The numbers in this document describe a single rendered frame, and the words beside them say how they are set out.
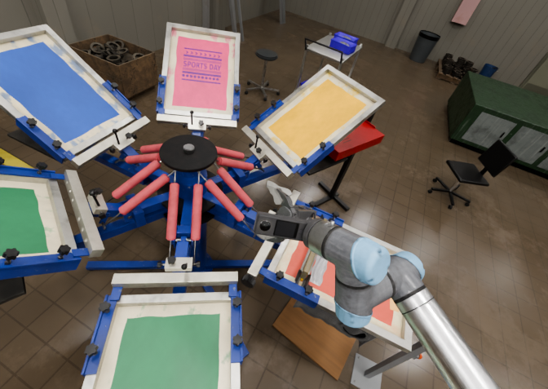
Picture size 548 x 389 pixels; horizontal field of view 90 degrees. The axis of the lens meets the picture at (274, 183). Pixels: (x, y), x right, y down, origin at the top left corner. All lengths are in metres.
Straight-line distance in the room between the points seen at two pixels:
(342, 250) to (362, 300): 0.11
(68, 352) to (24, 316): 0.45
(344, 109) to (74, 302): 2.48
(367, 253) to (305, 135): 1.59
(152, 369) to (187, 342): 0.16
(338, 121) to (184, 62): 1.30
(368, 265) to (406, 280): 0.17
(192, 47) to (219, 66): 0.27
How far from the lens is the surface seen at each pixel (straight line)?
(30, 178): 1.84
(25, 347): 2.72
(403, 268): 0.68
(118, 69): 4.34
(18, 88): 2.23
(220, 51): 2.57
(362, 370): 2.63
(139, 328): 1.50
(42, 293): 2.86
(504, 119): 5.70
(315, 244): 0.58
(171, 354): 1.44
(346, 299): 0.60
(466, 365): 0.69
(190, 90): 2.37
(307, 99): 2.25
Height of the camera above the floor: 2.35
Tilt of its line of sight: 44 degrees down
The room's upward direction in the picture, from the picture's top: 14 degrees clockwise
